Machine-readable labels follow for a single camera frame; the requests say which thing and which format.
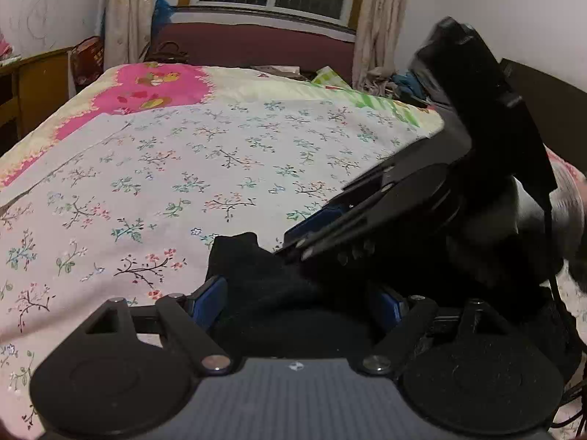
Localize blue plastic bag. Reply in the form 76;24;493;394
150;0;175;40

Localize colourful cartoon blanket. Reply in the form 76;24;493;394
546;149;586;342

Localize floral bed sheet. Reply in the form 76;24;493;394
1;63;443;439

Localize dark wooden headboard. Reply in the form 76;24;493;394
499;59;587;173

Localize black pants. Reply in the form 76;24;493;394
207;232;400;359

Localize brown handbag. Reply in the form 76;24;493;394
143;41;189;64

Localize beige curtain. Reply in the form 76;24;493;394
352;0;407;89

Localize pile of clothes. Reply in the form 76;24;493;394
359;67;429;109

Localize red bag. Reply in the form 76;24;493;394
70;36;103;92

